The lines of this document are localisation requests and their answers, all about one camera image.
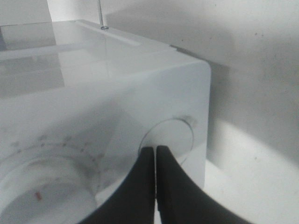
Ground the white round door button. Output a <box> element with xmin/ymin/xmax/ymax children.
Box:
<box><xmin>139</xmin><ymin>119</ymin><xmax>194</xmax><ymax>164</ymax></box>

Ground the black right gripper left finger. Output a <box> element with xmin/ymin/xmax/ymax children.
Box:
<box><xmin>80</xmin><ymin>147</ymin><xmax>156</xmax><ymax>224</ymax></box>

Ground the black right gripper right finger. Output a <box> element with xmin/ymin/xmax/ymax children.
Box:
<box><xmin>156</xmin><ymin>146</ymin><xmax>249</xmax><ymax>224</ymax></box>

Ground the white microwave knob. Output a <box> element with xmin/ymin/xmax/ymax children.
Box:
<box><xmin>0</xmin><ymin>157</ymin><xmax>97</xmax><ymax>224</ymax></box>

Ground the white microwave oven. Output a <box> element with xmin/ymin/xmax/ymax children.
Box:
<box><xmin>0</xmin><ymin>19</ymin><xmax>212</xmax><ymax>224</ymax></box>

